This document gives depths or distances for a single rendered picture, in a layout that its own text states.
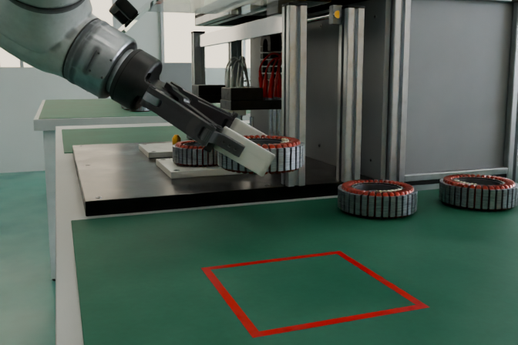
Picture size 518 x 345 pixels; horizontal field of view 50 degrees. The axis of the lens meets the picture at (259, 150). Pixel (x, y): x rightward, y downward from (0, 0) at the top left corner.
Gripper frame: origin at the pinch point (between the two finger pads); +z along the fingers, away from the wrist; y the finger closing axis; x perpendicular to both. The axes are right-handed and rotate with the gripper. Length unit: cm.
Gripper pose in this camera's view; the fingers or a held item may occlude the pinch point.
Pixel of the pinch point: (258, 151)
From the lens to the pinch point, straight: 71.6
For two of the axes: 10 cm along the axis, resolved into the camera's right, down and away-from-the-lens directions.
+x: 5.0, -8.5, -1.6
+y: -0.7, 1.5, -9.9
